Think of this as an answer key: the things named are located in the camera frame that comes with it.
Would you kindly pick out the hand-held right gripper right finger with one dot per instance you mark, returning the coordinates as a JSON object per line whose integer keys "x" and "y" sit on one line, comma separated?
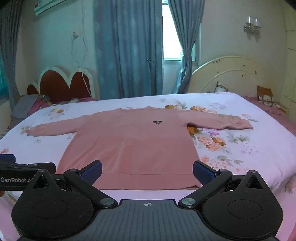
{"x": 203, "y": 172}

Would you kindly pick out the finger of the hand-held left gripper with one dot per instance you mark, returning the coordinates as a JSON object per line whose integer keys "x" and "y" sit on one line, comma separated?
{"x": 34, "y": 167}
{"x": 7, "y": 157}

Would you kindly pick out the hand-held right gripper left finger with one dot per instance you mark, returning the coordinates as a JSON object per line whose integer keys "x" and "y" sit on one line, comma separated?
{"x": 93, "y": 172}

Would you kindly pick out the pink long-sleeved sweater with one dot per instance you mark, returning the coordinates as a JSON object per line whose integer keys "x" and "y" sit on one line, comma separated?
{"x": 129, "y": 148}

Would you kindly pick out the white floral bed sheet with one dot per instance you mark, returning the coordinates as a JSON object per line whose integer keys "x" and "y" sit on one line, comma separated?
{"x": 254, "y": 148}

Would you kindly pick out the dark patterned cloth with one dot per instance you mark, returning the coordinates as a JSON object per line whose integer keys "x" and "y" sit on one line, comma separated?
{"x": 63, "y": 102}

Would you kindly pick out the magenta pillow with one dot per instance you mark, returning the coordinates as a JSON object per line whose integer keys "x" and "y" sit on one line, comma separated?
{"x": 85, "y": 99}

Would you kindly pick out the red scalloped headboard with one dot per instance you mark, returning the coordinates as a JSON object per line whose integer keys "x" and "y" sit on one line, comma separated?
{"x": 60, "y": 85}

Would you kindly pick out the white brown patterned pillow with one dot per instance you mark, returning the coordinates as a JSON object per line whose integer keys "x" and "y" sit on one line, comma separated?
{"x": 222, "y": 87}

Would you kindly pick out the pink bed sheet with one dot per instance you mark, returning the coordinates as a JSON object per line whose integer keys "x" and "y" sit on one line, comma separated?
{"x": 284, "y": 120}

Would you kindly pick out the orange patterned pillow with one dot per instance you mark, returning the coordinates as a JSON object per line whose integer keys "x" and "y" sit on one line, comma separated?
{"x": 266, "y": 95}

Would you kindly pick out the cream arched headboard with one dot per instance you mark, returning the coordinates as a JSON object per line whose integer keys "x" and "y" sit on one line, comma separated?
{"x": 231, "y": 71}

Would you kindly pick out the blue-grey curtain by air conditioner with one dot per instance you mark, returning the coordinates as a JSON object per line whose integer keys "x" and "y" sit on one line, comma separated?
{"x": 10, "y": 53}

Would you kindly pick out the wide blue curtain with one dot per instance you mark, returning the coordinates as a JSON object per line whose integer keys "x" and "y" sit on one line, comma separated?
{"x": 127, "y": 46}

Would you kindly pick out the tied-back blue curtain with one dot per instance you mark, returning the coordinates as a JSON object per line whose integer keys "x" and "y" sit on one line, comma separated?
{"x": 185, "y": 34}

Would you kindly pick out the window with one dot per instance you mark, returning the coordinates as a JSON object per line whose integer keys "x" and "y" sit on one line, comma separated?
{"x": 170, "y": 34}

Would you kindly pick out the cream wardrobe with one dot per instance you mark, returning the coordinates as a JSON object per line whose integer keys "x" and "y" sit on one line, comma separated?
{"x": 290, "y": 58}

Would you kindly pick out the white air conditioner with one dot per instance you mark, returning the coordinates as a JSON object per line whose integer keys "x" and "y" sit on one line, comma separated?
{"x": 52, "y": 5}

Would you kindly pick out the wall socket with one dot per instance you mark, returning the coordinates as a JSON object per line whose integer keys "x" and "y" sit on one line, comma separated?
{"x": 75, "y": 35}

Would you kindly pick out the crystal wall lamp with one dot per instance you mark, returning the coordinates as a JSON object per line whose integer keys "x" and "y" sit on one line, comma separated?
{"x": 252, "y": 25}

